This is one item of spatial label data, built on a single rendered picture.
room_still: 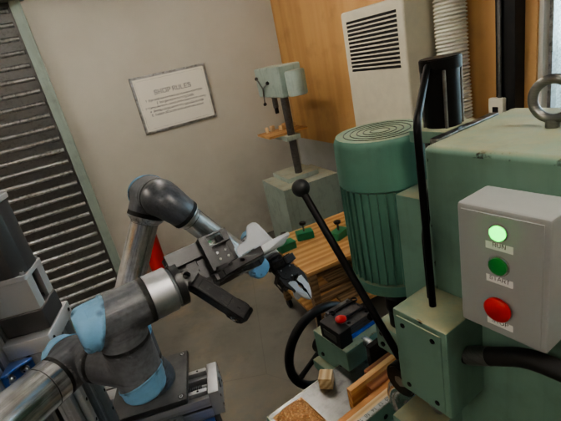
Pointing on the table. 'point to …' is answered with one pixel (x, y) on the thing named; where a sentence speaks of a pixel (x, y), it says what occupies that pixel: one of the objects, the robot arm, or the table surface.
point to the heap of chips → (299, 412)
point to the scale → (375, 409)
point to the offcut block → (325, 379)
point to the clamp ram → (372, 349)
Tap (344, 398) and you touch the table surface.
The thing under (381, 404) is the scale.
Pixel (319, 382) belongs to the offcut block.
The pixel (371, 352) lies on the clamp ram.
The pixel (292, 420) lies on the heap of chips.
